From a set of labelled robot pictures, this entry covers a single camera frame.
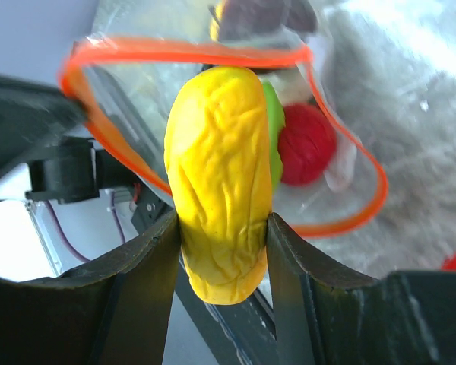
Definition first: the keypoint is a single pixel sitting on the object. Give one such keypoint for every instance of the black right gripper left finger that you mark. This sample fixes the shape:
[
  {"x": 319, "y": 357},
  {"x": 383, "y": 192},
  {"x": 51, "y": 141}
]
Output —
[{"x": 112, "y": 310}]

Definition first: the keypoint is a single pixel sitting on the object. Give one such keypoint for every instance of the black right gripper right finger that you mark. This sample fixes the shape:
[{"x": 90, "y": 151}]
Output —
[{"x": 328, "y": 313}]

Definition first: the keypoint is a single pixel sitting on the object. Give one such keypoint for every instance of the red apple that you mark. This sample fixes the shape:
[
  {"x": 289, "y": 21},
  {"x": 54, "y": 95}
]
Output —
[{"x": 306, "y": 145}]

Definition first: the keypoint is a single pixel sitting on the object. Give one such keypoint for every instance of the green leaf vegetable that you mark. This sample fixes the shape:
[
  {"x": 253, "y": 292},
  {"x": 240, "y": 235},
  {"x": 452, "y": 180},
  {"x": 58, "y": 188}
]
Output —
[{"x": 276, "y": 122}]

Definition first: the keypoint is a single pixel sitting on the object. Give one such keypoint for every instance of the yellow mango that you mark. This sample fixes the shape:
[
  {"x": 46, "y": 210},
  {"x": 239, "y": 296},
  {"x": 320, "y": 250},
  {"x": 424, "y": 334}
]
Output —
[{"x": 216, "y": 154}]

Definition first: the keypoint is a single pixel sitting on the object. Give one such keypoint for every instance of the clear zip bag orange zipper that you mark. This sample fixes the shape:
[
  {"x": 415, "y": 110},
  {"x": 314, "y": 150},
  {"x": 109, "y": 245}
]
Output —
[{"x": 104, "y": 50}]

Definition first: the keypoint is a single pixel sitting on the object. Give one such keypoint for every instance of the dark purple fruit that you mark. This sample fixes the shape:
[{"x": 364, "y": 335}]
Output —
[{"x": 237, "y": 20}]

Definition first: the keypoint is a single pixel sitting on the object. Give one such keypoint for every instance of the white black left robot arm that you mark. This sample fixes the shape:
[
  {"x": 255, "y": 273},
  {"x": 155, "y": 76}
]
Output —
[{"x": 39, "y": 160}]

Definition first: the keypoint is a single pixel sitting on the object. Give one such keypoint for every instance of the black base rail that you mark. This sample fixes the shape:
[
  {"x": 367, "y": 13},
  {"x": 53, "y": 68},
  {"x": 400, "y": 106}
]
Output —
[{"x": 200, "y": 333}]

